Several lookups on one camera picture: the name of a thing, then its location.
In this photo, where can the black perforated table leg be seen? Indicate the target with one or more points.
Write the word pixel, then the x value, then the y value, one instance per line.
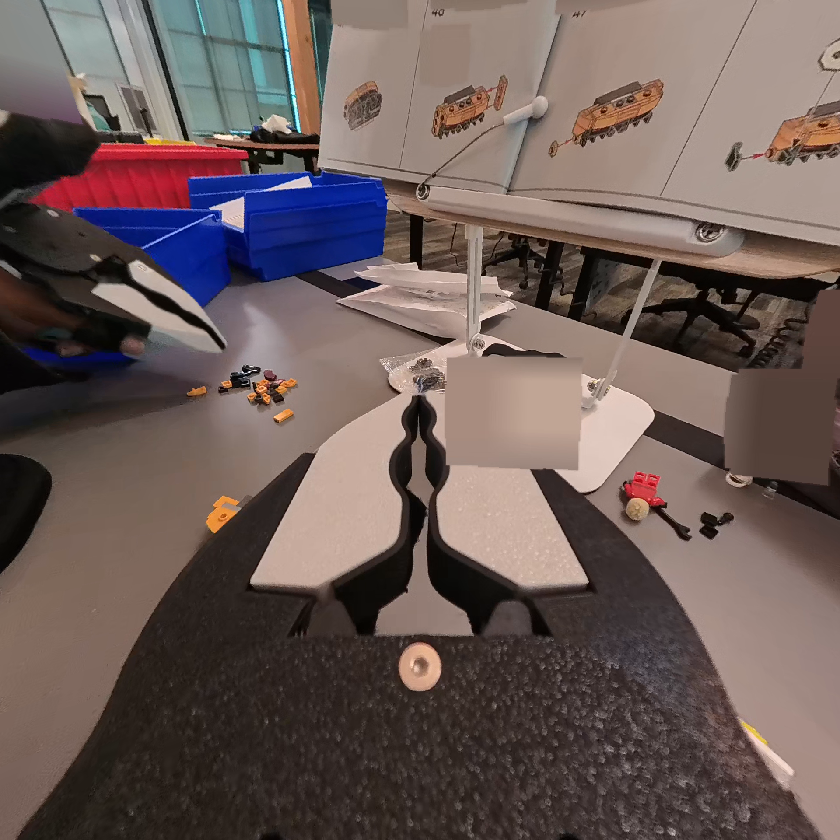
pixel 600 289

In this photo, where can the white crumpled cloth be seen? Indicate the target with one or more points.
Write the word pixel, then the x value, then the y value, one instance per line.
pixel 274 123

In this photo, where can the black office chair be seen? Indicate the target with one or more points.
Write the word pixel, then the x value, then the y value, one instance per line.
pixel 709 302
pixel 518 256

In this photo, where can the red plastic bin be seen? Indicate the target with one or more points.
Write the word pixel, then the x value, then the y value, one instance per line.
pixel 144 177

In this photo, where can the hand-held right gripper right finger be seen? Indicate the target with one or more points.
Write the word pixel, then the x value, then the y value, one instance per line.
pixel 505 531

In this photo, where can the person's left hand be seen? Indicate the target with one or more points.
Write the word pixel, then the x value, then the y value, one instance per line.
pixel 39 315

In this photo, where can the white paper sheets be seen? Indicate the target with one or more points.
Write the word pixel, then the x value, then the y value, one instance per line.
pixel 420 298

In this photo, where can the red lego assembly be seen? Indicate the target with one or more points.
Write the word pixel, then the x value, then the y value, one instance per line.
pixel 642 489

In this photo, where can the blue plastic bin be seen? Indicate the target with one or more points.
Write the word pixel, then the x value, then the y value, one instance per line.
pixel 177 256
pixel 308 236
pixel 262 182
pixel 85 359

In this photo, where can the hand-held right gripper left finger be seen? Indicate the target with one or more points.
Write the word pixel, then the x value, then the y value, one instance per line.
pixel 341 512

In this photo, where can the grey background machine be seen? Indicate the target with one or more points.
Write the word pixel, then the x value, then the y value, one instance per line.
pixel 134 108

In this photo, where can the clear bag of lego parts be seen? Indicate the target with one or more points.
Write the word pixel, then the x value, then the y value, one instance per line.
pixel 417 374

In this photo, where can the black cloth pile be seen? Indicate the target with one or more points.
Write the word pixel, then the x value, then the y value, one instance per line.
pixel 289 136

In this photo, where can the pile of small lego pieces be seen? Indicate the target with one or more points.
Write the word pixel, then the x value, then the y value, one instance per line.
pixel 262 390

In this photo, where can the wooden background table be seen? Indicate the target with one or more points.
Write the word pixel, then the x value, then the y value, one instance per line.
pixel 229 144

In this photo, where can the printed plastic bag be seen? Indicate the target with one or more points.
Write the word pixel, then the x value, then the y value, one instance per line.
pixel 774 764

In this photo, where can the black rounded pad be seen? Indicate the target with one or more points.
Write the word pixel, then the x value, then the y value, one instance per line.
pixel 19 512

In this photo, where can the lego instruction booklet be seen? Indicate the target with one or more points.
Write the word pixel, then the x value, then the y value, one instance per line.
pixel 689 151

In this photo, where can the yellow plastic bin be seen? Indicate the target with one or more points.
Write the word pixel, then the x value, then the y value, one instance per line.
pixel 170 140

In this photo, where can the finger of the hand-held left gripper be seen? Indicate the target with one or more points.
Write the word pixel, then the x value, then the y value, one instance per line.
pixel 138 308
pixel 177 295

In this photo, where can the black lego wrench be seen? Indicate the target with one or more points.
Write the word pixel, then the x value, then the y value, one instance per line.
pixel 673 522

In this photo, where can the wooden pillar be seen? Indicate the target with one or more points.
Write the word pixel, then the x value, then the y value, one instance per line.
pixel 303 65

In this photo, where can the orange grey lego brick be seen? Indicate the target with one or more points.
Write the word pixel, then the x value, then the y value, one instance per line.
pixel 220 517

